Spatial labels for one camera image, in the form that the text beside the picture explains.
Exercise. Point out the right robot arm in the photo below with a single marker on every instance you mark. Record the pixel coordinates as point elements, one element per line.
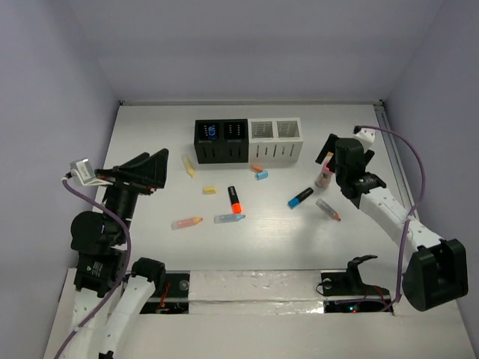
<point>431,270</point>

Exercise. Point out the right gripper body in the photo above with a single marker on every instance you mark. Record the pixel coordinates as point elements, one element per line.
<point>338,176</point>

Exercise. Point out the pink glue stick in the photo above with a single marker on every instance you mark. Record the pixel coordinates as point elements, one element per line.
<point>325,176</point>

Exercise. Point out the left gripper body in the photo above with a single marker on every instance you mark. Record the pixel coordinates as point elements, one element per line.
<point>127,182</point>

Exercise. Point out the black double container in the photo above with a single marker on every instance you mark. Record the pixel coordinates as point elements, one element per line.
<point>231,145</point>

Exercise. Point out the grey pencil-shaped pen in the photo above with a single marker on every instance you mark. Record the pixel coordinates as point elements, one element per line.
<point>324,206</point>

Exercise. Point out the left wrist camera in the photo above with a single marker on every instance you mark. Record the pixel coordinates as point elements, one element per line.
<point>83,173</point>

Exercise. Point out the blue black highlighter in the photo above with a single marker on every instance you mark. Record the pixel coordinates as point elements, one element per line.
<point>295,201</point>

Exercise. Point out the blue pencil-shaped pen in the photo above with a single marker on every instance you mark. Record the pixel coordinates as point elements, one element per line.
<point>229,218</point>

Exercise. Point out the aluminium rail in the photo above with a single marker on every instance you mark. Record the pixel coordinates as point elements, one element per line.
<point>394,157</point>

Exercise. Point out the yellow pencil-shaped pen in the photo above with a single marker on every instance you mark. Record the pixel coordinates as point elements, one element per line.
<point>188,166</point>

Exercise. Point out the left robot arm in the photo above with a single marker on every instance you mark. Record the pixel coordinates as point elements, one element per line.
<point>110,289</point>

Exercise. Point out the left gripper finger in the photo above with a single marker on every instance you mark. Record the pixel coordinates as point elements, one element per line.
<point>159,180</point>
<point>146,164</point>

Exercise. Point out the silver foil tape strip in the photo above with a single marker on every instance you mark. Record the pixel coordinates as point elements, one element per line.
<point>254,293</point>

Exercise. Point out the orange pencil-shaped pen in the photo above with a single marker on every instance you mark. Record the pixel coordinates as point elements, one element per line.
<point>187,222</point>

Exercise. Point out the blue pen cap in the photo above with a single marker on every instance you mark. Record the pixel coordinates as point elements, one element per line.
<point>262,175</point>

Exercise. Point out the white double container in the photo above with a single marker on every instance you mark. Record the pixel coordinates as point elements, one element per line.
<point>274,140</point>

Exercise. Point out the blue item in container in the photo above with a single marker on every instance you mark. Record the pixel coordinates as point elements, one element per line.
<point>211,133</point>

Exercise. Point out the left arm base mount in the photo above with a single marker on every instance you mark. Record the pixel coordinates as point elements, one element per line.
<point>174,297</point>

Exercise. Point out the orange black highlighter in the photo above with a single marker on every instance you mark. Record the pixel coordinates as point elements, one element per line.
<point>234,199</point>

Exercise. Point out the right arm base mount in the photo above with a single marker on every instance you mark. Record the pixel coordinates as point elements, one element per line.
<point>343,290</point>

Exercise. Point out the yellow pen cap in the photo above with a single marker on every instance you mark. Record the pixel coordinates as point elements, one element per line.
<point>209,190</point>

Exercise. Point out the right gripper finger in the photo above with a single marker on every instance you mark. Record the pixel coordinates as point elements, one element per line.
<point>328,147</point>
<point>367,156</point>

